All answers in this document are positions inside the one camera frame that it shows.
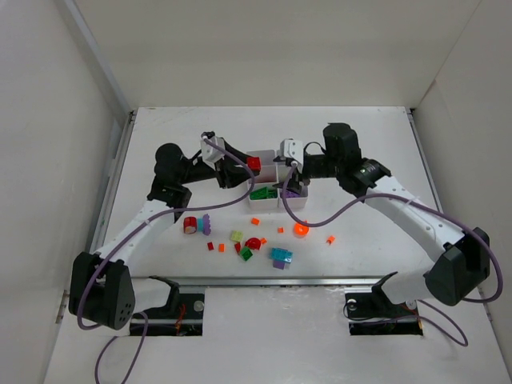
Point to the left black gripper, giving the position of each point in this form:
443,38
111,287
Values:
226,172

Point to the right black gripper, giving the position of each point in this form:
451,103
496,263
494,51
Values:
297,172

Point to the red lego brick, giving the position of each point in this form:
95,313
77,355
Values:
254,164

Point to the purple lego block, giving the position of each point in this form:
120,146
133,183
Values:
290,194

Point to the green lego plate piece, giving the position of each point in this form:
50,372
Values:
259,194

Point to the green lego brick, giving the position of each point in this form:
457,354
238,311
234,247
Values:
245,253
271,193

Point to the purple flower lego piece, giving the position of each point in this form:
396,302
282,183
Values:
204,224

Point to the red cylinder lego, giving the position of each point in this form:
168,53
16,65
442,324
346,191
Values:
190,225

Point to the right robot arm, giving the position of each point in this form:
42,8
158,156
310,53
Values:
460,257

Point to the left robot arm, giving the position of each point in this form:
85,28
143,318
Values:
102,292

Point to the right white compartment tray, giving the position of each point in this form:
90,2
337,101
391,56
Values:
296,199

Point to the white compartment tray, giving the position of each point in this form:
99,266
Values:
296,199
267,177

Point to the left white compartment tray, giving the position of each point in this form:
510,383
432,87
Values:
267,177

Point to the orange teardrop lego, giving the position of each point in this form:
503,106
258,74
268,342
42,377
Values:
300,230

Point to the lime lego brick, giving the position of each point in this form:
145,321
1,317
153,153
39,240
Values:
236,236

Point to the red dome lego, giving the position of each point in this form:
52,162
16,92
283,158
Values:
253,243

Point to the blue lego brick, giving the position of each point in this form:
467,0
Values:
281,255

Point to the purple lego under blue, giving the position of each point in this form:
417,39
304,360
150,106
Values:
281,264

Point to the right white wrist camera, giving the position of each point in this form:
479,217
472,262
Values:
291,150

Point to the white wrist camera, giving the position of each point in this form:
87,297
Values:
212,149
291,150

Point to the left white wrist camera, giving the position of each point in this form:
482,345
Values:
212,149

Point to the metal rail front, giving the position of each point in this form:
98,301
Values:
262,282

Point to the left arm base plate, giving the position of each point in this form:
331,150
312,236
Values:
186,319

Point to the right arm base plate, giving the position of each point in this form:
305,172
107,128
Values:
372,315

